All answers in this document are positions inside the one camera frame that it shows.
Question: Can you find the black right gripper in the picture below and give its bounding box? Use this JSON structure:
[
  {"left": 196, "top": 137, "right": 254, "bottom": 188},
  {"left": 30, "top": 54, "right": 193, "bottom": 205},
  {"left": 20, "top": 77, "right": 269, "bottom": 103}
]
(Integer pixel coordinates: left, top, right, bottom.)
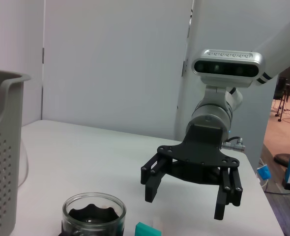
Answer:
[{"left": 140, "top": 124, "right": 243, "bottom": 221}]

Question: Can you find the grey perforated storage bin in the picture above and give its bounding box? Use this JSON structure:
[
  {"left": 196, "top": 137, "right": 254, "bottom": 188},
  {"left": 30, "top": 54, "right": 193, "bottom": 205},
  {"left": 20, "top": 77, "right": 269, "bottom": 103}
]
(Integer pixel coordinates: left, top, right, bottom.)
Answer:
[{"left": 0, "top": 68, "right": 31, "bottom": 234}]

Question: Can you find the teal brick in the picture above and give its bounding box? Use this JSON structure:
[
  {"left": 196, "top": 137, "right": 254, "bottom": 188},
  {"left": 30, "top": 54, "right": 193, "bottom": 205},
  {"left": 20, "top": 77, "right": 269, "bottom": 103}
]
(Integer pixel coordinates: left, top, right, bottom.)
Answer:
[{"left": 134, "top": 222, "right": 162, "bottom": 236}]

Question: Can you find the small blue box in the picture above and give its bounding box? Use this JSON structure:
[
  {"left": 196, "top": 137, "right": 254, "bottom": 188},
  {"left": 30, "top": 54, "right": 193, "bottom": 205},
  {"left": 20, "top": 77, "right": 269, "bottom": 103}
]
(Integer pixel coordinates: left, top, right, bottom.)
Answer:
[{"left": 257, "top": 165, "right": 271, "bottom": 182}]

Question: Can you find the black round base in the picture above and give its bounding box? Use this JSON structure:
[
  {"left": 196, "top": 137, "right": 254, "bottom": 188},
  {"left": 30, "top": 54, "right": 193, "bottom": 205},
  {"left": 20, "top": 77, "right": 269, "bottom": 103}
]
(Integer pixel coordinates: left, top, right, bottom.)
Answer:
[{"left": 274, "top": 153, "right": 290, "bottom": 166}]

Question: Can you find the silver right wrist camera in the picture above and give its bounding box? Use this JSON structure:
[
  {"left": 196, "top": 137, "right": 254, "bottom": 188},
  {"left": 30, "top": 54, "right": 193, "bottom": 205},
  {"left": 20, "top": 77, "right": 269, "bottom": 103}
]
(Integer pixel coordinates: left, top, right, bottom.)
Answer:
[{"left": 191, "top": 49, "right": 265, "bottom": 94}]

